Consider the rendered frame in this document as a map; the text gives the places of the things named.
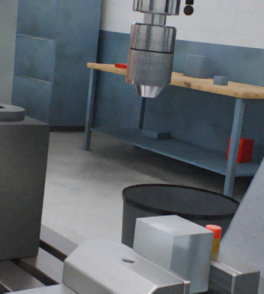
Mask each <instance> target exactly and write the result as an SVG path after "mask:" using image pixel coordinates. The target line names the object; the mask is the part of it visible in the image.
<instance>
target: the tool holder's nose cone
mask: <svg viewBox="0 0 264 294"><path fill-rule="evenodd" d="M132 87H133V89H134V90H135V93H136V95H137V96H144V97H151V98H156V97H157V96H158V95H159V93H160V91H161V90H162V88H163V87H150V86H140V85H135V84H132Z"/></svg>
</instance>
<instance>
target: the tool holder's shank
mask: <svg viewBox="0 0 264 294"><path fill-rule="evenodd" d="M140 13H144V23H145V24H151V25H162V26H165V25H166V17H167V16H171V15H168V14H158V13H147V12H140Z"/></svg>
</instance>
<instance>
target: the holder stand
mask: <svg viewBox="0 0 264 294"><path fill-rule="evenodd" d="M50 128H51V127H50V124H48V123H45V122H42V121H38V120H36V119H33V118H29V117H27V116H26V115H25V109H24V108H22V107H18V106H13V105H5V104H0V261H2V260H10V259H16V258H22V257H32V256H37V255H38V250H39V243H40V230H41V216H43V203H44V189H45V179H46V175H47V161H48V148H49V135H50Z"/></svg>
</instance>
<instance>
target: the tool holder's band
mask: <svg viewBox="0 0 264 294"><path fill-rule="evenodd" d="M177 30H178V29H177V28H176V27H172V26H162V25H151V24H140V23H139V22H133V23H132V24H131V33H141V34H152V35H158V36H169V37H176V36H177Z"/></svg>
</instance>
